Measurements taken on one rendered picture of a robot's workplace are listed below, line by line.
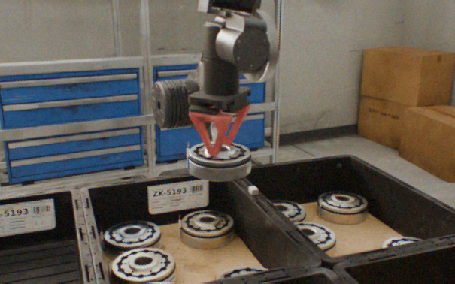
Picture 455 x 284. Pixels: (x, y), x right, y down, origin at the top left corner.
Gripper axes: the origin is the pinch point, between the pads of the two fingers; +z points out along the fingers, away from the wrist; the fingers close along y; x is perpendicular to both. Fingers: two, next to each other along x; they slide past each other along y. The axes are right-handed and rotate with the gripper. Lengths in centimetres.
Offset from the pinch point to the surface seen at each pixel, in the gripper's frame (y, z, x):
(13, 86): 103, 30, 162
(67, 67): 123, 22, 146
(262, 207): 3.6, 11.4, -6.6
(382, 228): 24.6, 21.1, -24.6
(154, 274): -12.9, 18.3, 4.7
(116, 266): -13.9, 18.2, 11.2
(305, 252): -7.9, 10.5, -17.7
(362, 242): 17.2, 21.0, -22.0
